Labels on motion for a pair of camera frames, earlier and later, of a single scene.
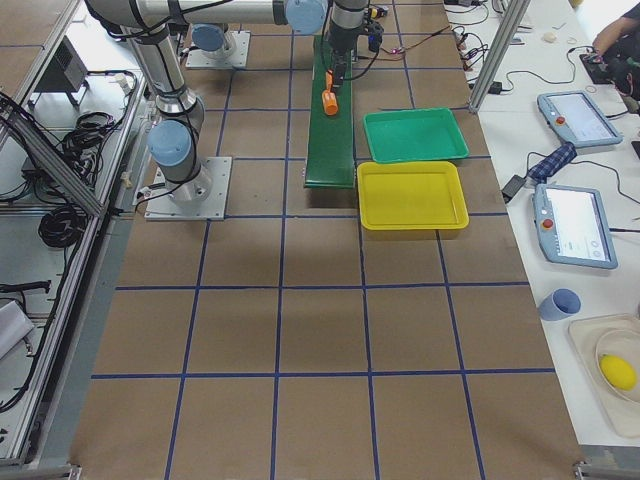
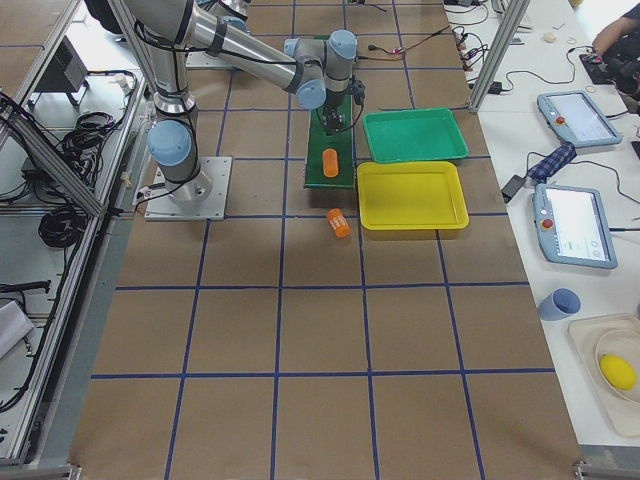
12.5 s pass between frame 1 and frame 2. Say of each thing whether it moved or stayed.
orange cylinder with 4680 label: moved
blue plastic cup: stayed
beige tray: stayed
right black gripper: moved
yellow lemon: stayed
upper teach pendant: stayed
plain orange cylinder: moved
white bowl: stayed
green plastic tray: stayed
